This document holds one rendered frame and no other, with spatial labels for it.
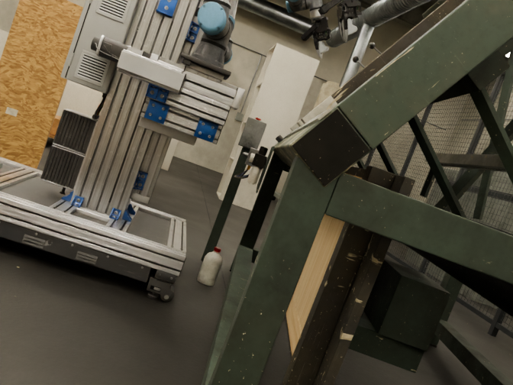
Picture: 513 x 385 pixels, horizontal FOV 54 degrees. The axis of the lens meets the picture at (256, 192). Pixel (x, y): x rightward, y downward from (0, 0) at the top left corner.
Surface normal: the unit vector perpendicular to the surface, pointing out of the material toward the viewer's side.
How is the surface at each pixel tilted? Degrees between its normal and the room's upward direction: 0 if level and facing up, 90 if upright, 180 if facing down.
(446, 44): 90
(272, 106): 90
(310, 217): 90
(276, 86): 90
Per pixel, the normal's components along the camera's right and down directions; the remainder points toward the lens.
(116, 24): 0.14, 0.14
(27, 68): 0.33, 0.21
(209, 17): -0.11, 0.18
